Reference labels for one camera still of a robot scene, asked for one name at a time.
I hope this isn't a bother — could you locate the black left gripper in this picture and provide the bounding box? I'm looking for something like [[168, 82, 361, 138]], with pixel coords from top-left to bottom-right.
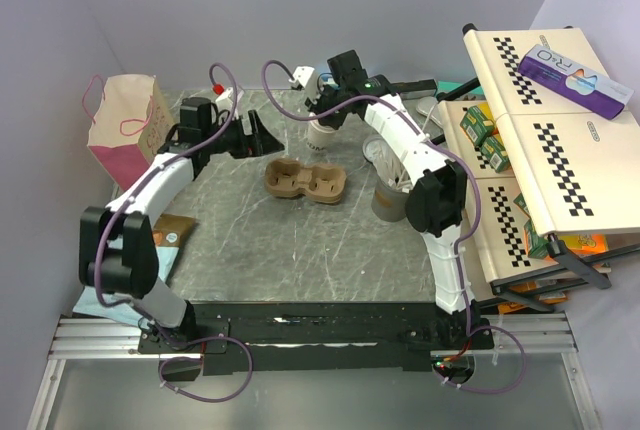
[[204, 110, 284, 159]]

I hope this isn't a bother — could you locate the grey straw holder cup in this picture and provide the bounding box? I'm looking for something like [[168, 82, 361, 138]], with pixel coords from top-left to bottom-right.
[[371, 173, 412, 223]]

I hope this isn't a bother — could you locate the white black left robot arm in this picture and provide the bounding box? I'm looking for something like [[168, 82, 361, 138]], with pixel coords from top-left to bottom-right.
[[79, 97, 285, 352]]

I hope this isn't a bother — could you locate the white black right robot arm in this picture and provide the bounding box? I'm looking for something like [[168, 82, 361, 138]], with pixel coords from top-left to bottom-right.
[[314, 50, 479, 349]]

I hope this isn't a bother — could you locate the brown pulp cup carrier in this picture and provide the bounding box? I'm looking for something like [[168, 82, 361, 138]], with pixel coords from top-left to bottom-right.
[[265, 158, 347, 204]]

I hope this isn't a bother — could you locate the stack of white paper cups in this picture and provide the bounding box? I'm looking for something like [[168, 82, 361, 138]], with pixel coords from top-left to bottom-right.
[[306, 120, 336, 152]]

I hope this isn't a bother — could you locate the black rectangular box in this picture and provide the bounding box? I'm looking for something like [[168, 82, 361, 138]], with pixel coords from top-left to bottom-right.
[[391, 79, 437, 100]]

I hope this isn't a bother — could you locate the bundle of wrapped straws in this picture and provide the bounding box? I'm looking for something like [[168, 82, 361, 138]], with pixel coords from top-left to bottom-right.
[[372, 141, 412, 193]]

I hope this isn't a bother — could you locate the pink white paper bag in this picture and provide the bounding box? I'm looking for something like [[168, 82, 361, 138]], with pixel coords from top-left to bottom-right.
[[84, 74, 175, 191]]

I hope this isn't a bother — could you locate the green box upper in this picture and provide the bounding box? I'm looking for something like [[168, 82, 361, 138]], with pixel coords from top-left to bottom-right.
[[460, 103, 497, 148]]

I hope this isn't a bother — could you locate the green box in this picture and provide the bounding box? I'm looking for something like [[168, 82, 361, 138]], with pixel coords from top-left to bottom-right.
[[460, 103, 497, 148], [481, 134, 511, 173]]

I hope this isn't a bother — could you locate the brown blue snack packet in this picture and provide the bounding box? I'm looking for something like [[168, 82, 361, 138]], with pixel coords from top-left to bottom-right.
[[152, 213, 196, 282]]

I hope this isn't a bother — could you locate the green box lower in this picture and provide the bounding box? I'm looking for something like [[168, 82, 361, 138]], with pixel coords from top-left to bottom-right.
[[481, 134, 511, 173]]

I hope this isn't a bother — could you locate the purple white R&O box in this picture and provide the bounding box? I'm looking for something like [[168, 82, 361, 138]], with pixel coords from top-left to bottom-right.
[[517, 45, 634, 120]]

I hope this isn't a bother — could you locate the cream checkered folding board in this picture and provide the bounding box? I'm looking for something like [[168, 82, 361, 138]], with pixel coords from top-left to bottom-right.
[[441, 23, 639, 289]]

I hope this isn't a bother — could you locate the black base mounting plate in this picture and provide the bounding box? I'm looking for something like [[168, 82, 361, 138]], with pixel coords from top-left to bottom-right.
[[138, 302, 494, 376]]

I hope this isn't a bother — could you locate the green orange juice carton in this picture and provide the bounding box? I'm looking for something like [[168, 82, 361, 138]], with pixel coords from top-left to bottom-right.
[[523, 219, 551, 260]]

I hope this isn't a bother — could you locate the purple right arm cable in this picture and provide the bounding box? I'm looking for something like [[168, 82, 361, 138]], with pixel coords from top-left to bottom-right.
[[261, 60, 527, 395]]

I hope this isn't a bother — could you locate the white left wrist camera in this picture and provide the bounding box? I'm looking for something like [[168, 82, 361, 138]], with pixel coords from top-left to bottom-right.
[[212, 83, 245, 111]]

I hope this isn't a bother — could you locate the aluminium rail frame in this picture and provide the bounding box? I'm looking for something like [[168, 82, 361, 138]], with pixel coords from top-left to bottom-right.
[[28, 315, 602, 429]]

